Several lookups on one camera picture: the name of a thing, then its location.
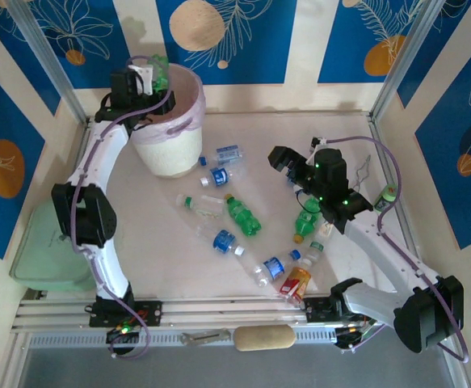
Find light green plastic tray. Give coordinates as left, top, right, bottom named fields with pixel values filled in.
left=9, top=200, right=99, bottom=293

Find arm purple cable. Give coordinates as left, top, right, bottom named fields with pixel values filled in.
left=323, top=135, right=470, bottom=364
left=67, top=55, right=171, bottom=361

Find aluminium mounting rail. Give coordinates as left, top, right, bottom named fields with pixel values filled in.
left=11, top=293, right=454, bottom=335

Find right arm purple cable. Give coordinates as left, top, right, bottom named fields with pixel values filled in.
left=323, top=135, right=470, bottom=364

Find clear bottle blue cap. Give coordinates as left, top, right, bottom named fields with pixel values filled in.
left=199, top=144, right=246, bottom=167

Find clear bottle green label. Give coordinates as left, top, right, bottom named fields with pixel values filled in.
left=176, top=193, right=226, bottom=221

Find cream waste bin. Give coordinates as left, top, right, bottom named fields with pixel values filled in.
left=132, top=123, right=204, bottom=179

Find slotted grey cable duct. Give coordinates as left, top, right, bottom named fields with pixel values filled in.
left=27, top=327, right=339, bottom=349

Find metal wire tongs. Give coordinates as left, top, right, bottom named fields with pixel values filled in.
left=354, top=154, right=376, bottom=192

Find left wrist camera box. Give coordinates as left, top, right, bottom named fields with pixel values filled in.
left=132, top=64, right=155, bottom=96

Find tan foam pad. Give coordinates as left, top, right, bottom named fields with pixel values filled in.
left=233, top=325, right=296, bottom=352

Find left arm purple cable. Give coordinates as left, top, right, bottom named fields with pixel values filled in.
left=67, top=55, right=171, bottom=361

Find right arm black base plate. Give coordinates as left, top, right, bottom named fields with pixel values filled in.
left=304, top=297, right=378, bottom=324

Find blue label bottle white cap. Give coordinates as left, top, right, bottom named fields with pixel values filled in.
left=200, top=165, right=240, bottom=188
left=194, top=224, right=246, bottom=256

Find Pepsi bottle blue cap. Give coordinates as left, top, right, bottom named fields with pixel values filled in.
left=253, top=249, right=303, bottom=288

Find small bottle green label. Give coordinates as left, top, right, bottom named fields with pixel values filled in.
left=307, top=241, right=325, bottom=264

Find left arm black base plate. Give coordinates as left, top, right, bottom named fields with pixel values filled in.
left=88, top=299, right=163, bottom=327

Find aluminium frame post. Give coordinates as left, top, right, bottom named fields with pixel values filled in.
left=370, top=0, right=449, bottom=122
left=6, top=0, right=90, bottom=124

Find small green can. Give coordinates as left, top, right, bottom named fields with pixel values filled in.
left=373, top=183, right=402, bottom=213

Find white trash bin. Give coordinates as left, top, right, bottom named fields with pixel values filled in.
left=132, top=62, right=207, bottom=146

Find orange red juice bottle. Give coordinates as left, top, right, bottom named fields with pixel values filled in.
left=279, top=258, right=313, bottom=304

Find green plastic bottle yellow cap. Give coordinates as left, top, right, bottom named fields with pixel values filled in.
left=292, top=197, right=323, bottom=243
left=149, top=55, right=170, bottom=91
left=223, top=193, right=263, bottom=238

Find small clear bottle white label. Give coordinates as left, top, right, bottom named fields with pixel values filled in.
left=318, top=220, right=335, bottom=243

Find metal bracket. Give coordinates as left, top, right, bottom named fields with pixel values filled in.
left=180, top=329, right=232, bottom=347

